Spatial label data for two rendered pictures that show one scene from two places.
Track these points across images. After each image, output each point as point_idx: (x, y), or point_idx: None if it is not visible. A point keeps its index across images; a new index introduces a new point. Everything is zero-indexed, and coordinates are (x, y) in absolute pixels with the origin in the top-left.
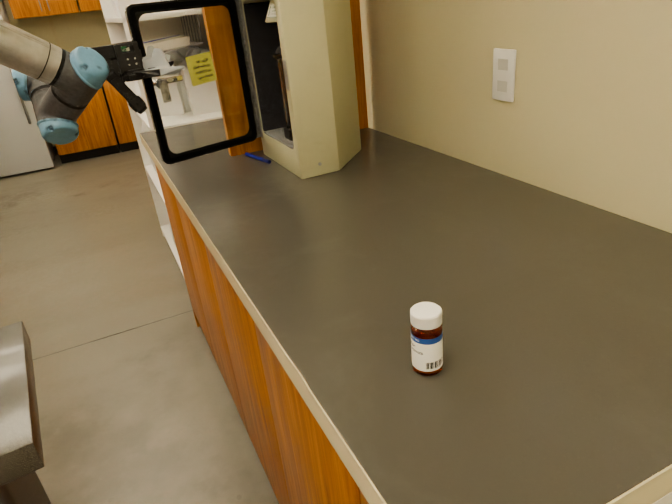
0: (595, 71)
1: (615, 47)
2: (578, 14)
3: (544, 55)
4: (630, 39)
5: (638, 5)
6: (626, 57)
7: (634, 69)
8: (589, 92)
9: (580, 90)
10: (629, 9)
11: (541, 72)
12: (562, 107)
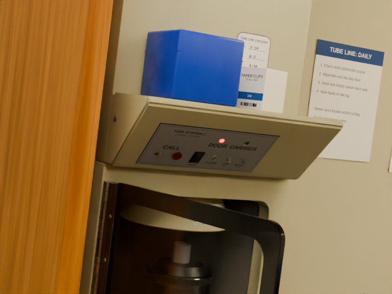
0: (336, 255)
1: (350, 237)
2: (325, 214)
3: (296, 245)
4: (360, 232)
5: (364, 211)
6: (357, 244)
7: (361, 251)
8: (332, 270)
9: (325, 270)
10: (359, 213)
11: (293, 259)
12: (310, 285)
